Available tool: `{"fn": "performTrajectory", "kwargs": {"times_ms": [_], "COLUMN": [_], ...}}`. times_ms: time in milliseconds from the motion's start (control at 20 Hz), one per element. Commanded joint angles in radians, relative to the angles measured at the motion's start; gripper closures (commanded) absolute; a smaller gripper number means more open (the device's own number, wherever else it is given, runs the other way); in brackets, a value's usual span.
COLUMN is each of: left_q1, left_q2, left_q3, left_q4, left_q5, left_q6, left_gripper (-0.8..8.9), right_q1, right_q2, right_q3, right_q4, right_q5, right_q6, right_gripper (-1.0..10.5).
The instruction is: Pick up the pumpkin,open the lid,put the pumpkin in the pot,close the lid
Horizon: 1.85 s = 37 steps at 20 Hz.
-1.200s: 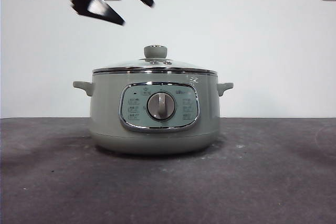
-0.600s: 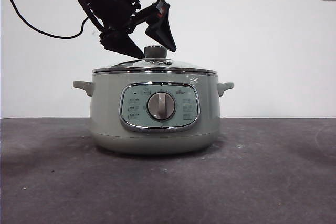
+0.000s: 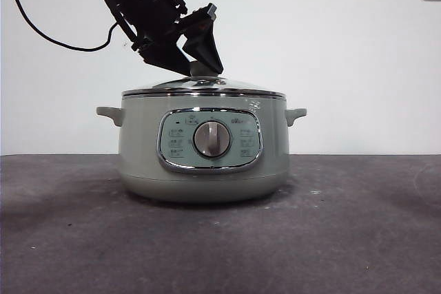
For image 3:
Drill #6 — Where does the glass lid with green knob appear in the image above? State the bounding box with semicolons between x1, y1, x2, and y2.
122;61;287;98

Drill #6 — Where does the pale green electric pot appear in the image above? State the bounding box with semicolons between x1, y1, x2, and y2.
96;95;308;204

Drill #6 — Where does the black cable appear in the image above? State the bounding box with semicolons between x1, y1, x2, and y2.
7;0;121;52

